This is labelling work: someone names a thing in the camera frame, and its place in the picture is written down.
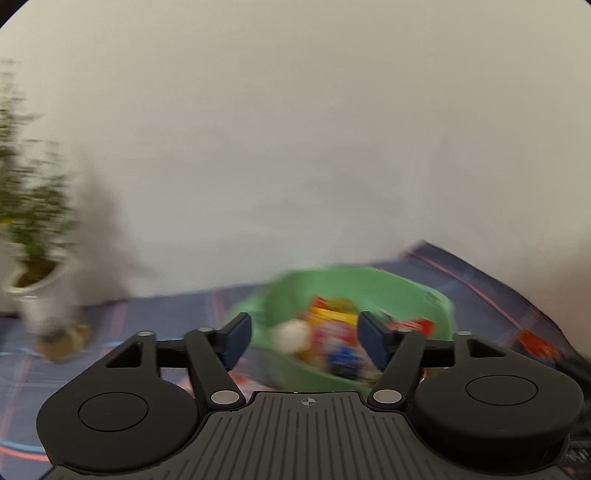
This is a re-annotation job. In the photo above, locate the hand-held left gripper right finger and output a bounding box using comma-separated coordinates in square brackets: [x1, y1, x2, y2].
[358, 311, 522, 411]

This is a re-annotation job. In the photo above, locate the small red and yellow packet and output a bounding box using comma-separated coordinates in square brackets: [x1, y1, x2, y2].
[518, 329, 563, 361]

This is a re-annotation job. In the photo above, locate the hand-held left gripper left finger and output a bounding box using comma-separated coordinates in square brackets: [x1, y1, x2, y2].
[92, 312, 253, 411]

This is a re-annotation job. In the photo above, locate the potted plant in white pot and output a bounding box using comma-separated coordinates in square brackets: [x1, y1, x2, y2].
[0, 58, 95, 363]

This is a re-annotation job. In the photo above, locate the clear packet of white puffs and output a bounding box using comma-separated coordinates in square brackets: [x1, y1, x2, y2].
[271, 320, 314, 355]

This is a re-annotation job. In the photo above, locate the yellow snack bag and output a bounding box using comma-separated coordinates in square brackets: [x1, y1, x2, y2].
[298, 295, 372, 381]

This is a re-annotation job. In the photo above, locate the green plastic bowl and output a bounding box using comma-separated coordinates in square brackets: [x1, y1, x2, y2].
[230, 265, 459, 394]

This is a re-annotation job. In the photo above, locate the black object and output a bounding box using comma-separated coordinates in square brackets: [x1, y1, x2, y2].
[551, 351, 591, 467]

